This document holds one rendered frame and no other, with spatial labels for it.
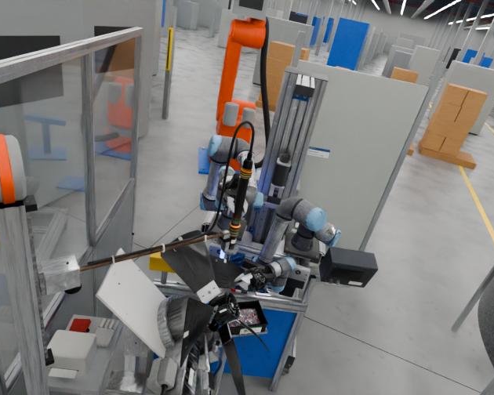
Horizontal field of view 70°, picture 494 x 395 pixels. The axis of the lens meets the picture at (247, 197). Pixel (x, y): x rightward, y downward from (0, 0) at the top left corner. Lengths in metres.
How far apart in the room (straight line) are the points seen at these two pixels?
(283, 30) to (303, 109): 9.87
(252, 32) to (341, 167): 2.53
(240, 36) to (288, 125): 3.14
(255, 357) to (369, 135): 2.04
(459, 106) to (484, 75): 4.19
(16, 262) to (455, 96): 8.90
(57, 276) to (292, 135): 1.49
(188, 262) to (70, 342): 0.59
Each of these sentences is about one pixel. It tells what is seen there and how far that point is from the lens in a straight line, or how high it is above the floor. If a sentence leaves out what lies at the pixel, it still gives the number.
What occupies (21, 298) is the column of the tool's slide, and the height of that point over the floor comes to 1.51.
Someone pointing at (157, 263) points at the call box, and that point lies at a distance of 1.96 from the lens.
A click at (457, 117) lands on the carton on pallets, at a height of 1.00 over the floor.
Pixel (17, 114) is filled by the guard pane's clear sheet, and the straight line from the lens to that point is 1.28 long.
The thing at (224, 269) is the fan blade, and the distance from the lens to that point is 1.74.
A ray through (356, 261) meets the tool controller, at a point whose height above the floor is 1.24.
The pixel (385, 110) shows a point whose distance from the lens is 3.28.
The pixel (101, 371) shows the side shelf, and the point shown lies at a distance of 1.77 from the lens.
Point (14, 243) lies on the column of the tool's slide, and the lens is 1.05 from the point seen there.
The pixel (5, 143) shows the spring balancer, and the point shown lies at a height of 1.95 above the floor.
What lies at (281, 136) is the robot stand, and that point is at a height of 1.66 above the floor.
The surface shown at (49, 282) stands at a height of 1.53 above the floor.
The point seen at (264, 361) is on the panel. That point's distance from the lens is 2.59.
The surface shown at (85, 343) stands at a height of 0.97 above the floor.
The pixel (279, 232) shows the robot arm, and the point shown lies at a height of 1.32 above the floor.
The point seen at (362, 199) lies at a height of 0.89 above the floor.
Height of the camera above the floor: 2.32
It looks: 28 degrees down
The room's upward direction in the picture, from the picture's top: 13 degrees clockwise
